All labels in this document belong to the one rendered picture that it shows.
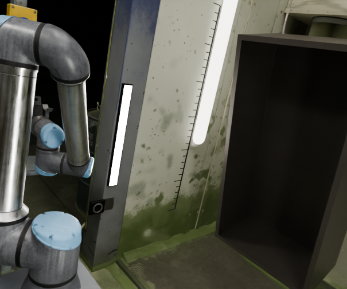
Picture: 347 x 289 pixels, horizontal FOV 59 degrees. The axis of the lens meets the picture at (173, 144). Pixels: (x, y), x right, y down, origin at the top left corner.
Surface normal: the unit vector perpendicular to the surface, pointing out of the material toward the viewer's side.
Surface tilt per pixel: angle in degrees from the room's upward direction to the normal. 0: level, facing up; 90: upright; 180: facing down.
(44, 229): 6
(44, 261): 90
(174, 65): 90
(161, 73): 90
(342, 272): 57
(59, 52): 87
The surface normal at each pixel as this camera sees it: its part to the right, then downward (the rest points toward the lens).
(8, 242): 0.15, -0.29
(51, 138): 0.67, 0.25
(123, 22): -0.73, 0.04
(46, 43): 0.23, 0.22
